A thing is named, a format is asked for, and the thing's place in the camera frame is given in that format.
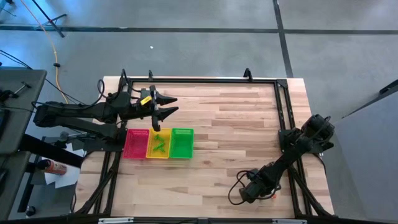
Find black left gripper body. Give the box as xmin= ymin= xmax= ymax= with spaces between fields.
xmin=132 ymin=85 xmax=162 ymax=133

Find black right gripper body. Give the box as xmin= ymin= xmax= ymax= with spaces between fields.
xmin=238 ymin=169 xmax=281 ymax=203

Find red plastic basket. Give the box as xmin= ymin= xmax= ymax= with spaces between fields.
xmin=123 ymin=128 xmax=150 ymax=160

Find green plastic basket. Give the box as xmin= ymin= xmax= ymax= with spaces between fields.
xmin=169 ymin=128 xmax=195 ymax=160

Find yellow plastic basket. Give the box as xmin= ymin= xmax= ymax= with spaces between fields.
xmin=146 ymin=128 xmax=172 ymax=160

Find white paper sheets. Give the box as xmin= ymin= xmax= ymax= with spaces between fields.
xmin=43 ymin=142 xmax=85 ymax=189

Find black support beam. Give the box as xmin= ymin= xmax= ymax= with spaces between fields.
xmin=18 ymin=133 xmax=85 ymax=169

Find orange spray can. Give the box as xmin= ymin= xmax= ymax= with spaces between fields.
xmin=37 ymin=159 xmax=68 ymax=175

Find grey side table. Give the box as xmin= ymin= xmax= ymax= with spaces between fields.
xmin=0 ymin=67 xmax=48 ymax=220

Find large grey board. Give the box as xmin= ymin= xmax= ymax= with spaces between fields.
xmin=323 ymin=89 xmax=398 ymax=223

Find black tripod stand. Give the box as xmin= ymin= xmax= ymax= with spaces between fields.
xmin=30 ymin=0 xmax=68 ymax=39

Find black clamp tool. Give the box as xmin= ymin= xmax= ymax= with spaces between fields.
xmin=0 ymin=80 xmax=32 ymax=103

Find dark grey metal stand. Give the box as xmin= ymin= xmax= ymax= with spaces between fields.
xmin=379 ymin=79 xmax=398 ymax=95

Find black aluminium table frame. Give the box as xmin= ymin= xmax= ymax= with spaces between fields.
xmin=73 ymin=67 xmax=335 ymax=224

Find silver metal bracket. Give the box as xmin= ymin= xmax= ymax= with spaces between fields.
xmin=98 ymin=217 xmax=135 ymax=224
xmin=272 ymin=218 xmax=308 ymax=224

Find yellow cable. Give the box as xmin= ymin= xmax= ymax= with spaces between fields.
xmin=20 ymin=0 xmax=68 ymax=103

